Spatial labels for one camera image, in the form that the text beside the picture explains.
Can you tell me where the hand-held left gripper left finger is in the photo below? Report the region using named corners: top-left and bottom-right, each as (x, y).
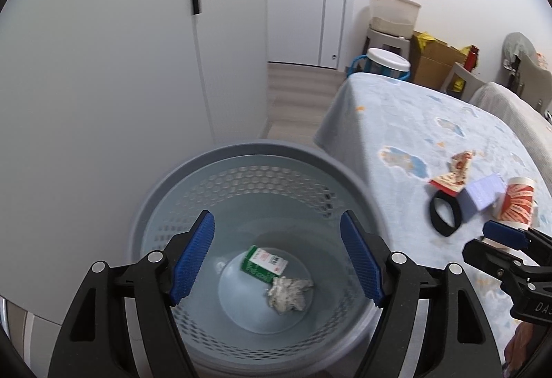
top-left (47, 210), bottom-right (216, 378)

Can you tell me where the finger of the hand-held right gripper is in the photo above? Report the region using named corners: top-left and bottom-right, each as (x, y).
top-left (482, 220), bottom-right (552, 266)
top-left (462, 236), bottom-right (540, 288)

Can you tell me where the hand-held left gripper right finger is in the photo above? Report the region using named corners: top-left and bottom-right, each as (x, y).
top-left (340, 210), bottom-right (505, 378)

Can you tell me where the red and white paper cup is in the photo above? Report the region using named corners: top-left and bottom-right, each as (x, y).
top-left (496, 176), bottom-right (539, 227)

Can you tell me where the lavender cardboard box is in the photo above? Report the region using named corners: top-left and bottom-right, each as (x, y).
top-left (457, 173), bottom-right (506, 212)

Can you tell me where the black strap loop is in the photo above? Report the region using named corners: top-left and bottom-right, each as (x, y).
top-left (428, 190), bottom-right (463, 237)

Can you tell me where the grey perforated plastic wastebasket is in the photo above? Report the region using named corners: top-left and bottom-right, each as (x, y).
top-left (129, 139), bottom-right (391, 378)

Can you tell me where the green and white carton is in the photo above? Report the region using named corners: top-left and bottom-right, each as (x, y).
top-left (240, 245), bottom-right (289, 284)

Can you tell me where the red and cream snack wrapper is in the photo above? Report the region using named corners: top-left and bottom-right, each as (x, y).
top-left (428, 150), bottom-right (476, 194)

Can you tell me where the crumpled white tissue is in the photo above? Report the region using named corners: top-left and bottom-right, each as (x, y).
top-left (266, 277), bottom-right (315, 315)

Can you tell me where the beige knit cloth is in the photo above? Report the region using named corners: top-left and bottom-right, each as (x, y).
top-left (469, 81), bottom-right (552, 146)

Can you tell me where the grey plastic stool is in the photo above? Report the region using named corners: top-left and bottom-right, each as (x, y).
top-left (441, 62), bottom-right (486, 103)

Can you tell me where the brown cardboard box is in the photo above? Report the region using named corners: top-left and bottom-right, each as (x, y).
top-left (410, 30), bottom-right (466, 90)

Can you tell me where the grey draped garment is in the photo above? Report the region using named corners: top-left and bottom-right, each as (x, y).
top-left (501, 32), bottom-right (540, 68)

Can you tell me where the white wardrobe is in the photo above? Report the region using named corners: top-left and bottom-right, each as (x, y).
top-left (0, 0), bottom-right (270, 327)

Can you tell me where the blue stool with white seat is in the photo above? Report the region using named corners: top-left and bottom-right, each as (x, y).
top-left (348, 48), bottom-right (411, 82)

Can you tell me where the beige plastic stool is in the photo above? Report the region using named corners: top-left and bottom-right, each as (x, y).
top-left (366, 28), bottom-right (414, 59)

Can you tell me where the translucent plastic storage box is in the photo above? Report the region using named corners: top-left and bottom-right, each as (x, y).
top-left (368, 0), bottom-right (422, 38)

